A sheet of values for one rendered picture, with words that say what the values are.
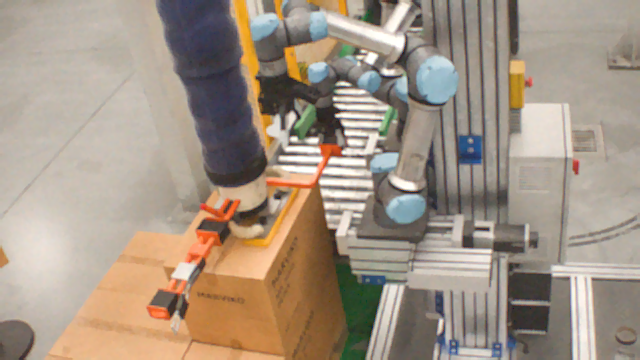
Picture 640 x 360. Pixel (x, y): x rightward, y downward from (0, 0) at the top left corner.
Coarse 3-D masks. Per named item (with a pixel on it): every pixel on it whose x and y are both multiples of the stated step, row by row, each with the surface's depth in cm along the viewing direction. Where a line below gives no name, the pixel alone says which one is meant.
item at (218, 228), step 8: (200, 224) 237; (208, 224) 238; (216, 224) 237; (224, 224) 235; (200, 232) 233; (208, 232) 232; (216, 232) 232; (224, 232) 236; (208, 240) 234; (216, 240) 233; (224, 240) 235
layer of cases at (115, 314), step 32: (128, 256) 318; (160, 256) 314; (96, 288) 303; (128, 288) 299; (320, 288) 290; (96, 320) 286; (128, 320) 283; (160, 320) 280; (320, 320) 292; (64, 352) 273; (96, 352) 270; (128, 352) 268; (160, 352) 266; (192, 352) 264; (224, 352) 262; (256, 352) 259; (288, 352) 259; (320, 352) 294
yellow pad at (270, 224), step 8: (272, 192) 269; (280, 192) 267; (288, 192) 266; (296, 192) 267; (288, 200) 263; (280, 208) 259; (288, 208) 261; (264, 216) 254; (280, 216) 256; (264, 224) 252; (272, 224) 252; (264, 232) 249; (272, 232) 249; (248, 240) 248; (256, 240) 247; (264, 240) 246
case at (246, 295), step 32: (320, 192) 281; (192, 224) 264; (288, 224) 255; (320, 224) 284; (224, 256) 246; (256, 256) 243; (288, 256) 253; (320, 256) 286; (192, 288) 249; (224, 288) 242; (256, 288) 237; (288, 288) 255; (192, 320) 261; (224, 320) 254; (256, 320) 248; (288, 320) 257
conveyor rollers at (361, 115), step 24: (360, 48) 465; (336, 96) 412; (360, 96) 410; (360, 120) 390; (312, 144) 375; (360, 144) 366; (288, 168) 356; (312, 168) 353; (360, 168) 352; (336, 192) 333; (336, 216) 318
